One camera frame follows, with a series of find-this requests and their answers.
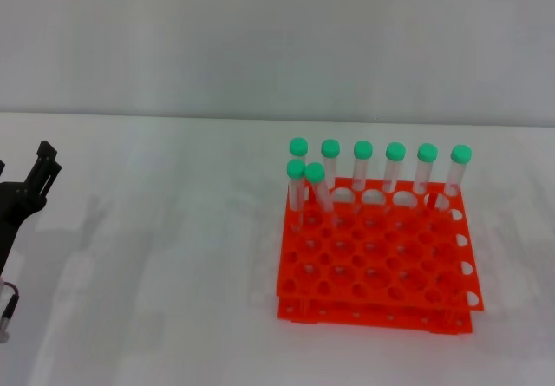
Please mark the clear green-capped test tube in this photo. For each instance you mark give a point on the clear green-capped test tube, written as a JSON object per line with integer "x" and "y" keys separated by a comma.
{"x": 296, "y": 168}
{"x": 363, "y": 149}
{"x": 427, "y": 152}
{"x": 298, "y": 146}
{"x": 395, "y": 151}
{"x": 461, "y": 154}
{"x": 331, "y": 148}

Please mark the graduated green-capped test tube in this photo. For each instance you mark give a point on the graduated green-capped test tube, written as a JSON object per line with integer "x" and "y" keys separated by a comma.
{"x": 315, "y": 172}

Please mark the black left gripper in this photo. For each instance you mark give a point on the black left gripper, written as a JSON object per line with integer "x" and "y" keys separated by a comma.
{"x": 17, "y": 208}

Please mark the orange plastic test tube rack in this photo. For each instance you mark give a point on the orange plastic test tube rack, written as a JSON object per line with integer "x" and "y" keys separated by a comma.
{"x": 368, "y": 264}

